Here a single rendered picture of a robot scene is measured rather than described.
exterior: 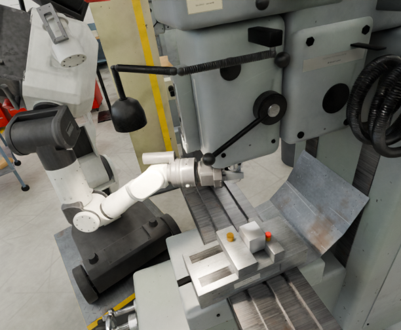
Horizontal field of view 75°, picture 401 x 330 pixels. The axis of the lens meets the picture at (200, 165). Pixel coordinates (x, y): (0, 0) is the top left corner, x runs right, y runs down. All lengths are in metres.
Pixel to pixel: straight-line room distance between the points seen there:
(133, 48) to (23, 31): 1.50
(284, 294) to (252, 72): 0.61
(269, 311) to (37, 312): 1.80
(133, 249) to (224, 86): 1.13
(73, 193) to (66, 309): 1.45
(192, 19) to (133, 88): 1.94
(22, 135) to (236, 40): 0.59
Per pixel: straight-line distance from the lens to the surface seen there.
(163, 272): 1.17
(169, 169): 0.77
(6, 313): 2.48
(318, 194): 1.04
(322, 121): 0.70
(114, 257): 1.51
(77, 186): 0.86
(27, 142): 0.82
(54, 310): 2.27
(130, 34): 2.32
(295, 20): 0.59
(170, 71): 0.45
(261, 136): 0.63
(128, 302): 1.61
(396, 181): 0.85
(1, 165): 3.61
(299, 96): 0.62
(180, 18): 0.49
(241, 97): 0.57
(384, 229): 0.96
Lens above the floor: 1.69
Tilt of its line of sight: 34 degrees down
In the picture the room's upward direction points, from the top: 9 degrees counter-clockwise
